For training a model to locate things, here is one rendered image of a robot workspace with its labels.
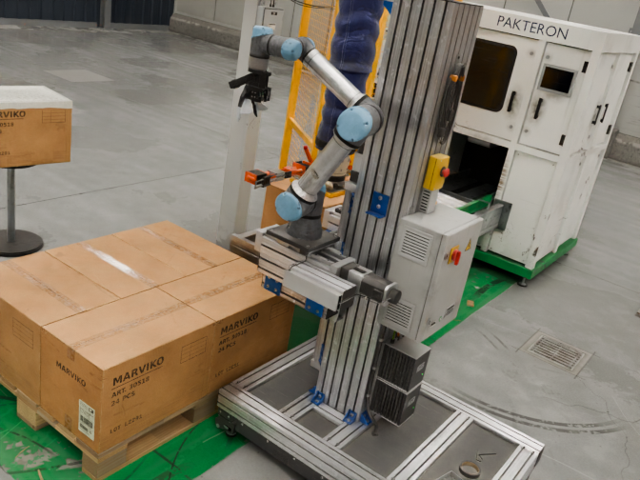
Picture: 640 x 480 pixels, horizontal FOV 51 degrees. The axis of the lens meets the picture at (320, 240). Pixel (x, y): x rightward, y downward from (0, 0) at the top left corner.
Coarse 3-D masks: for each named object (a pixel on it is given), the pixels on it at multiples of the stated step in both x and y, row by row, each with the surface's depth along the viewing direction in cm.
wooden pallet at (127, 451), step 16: (256, 368) 342; (208, 400) 316; (32, 416) 293; (48, 416) 285; (176, 416) 316; (192, 416) 312; (208, 416) 321; (64, 432) 279; (144, 432) 286; (160, 432) 304; (176, 432) 305; (80, 448) 274; (112, 448) 273; (128, 448) 291; (144, 448) 293; (96, 464) 270; (112, 464) 277; (128, 464) 285
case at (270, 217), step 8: (272, 184) 361; (280, 184) 363; (288, 184) 365; (272, 192) 360; (280, 192) 357; (272, 200) 361; (328, 200) 352; (336, 200) 354; (264, 208) 366; (272, 208) 363; (328, 208) 343; (264, 216) 368; (272, 216) 364; (264, 224) 369; (272, 224) 365; (280, 224) 362
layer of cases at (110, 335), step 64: (64, 256) 331; (128, 256) 343; (192, 256) 356; (0, 320) 292; (64, 320) 279; (128, 320) 288; (192, 320) 297; (256, 320) 326; (64, 384) 271; (128, 384) 267; (192, 384) 302
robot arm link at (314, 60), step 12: (312, 48) 254; (300, 60) 256; (312, 60) 252; (324, 60) 252; (312, 72) 255; (324, 72) 252; (336, 72) 252; (324, 84) 254; (336, 84) 251; (348, 84) 251; (336, 96) 254; (348, 96) 250; (360, 96) 249; (348, 108) 253
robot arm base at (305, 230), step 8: (304, 216) 271; (312, 216) 271; (320, 216) 275; (288, 224) 279; (296, 224) 273; (304, 224) 272; (312, 224) 272; (320, 224) 276; (288, 232) 276; (296, 232) 272; (304, 232) 273; (312, 232) 273; (320, 232) 276; (312, 240) 274
